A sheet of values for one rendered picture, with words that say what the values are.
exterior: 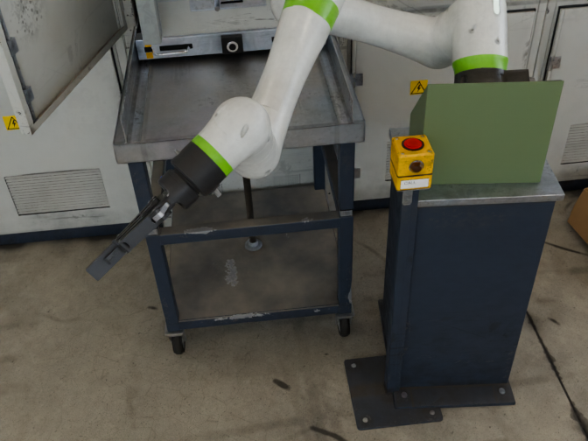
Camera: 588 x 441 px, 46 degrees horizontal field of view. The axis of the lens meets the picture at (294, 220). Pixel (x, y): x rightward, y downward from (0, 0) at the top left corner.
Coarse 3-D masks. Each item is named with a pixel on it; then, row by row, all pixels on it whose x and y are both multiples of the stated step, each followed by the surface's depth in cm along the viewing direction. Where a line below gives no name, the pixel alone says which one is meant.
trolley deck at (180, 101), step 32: (128, 64) 199; (160, 64) 198; (192, 64) 197; (224, 64) 196; (256, 64) 195; (320, 64) 194; (160, 96) 183; (192, 96) 183; (224, 96) 182; (320, 96) 180; (352, 96) 180; (160, 128) 171; (192, 128) 171; (288, 128) 169; (320, 128) 169; (352, 128) 170; (128, 160) 169
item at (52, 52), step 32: (0, 0) 159; (32, 0) 171; (64, 0) 185; (96, 0) 203; (0, 32) 156; (32, 32) 173; (64, 32) 187; (96, 32) 205; (0, 64) 160; (32, 64) 174; (64, 64) 189; (32, 96) 172; (64, 96) 185; (32, 128) 172
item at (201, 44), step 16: (224, 32) 194; (240, 32) 194; (256, 32) 194; (272, 32) 195; (144, 48) 194; (160, 48) 195; (176, 48) 195; (192, 48) 195; (208, 48) 196; (256, 48) 197
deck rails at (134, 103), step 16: (144, 64) 197; (336, 64) 186; (128, 80) 177; (144, 80) 190; (336, 80) 185; (128, 96) 174; (144, 96) 183; (336, 96) 179; (128, 112) 172; (336, 112) 173; (352, 112) 167; (128, 128) 170
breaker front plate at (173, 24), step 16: (192, 0) 188; (208, 0) 188; (256, 0) 189; (160, 16) 190; (176, 16) 190; (192, 16) 191; (208, 16) 191; (224, 16) 192; (240, 16) 192; (256, 16) 192; (272, 16) 193; (176, 32) 193; (192, 32) 194; (208, 32) 194
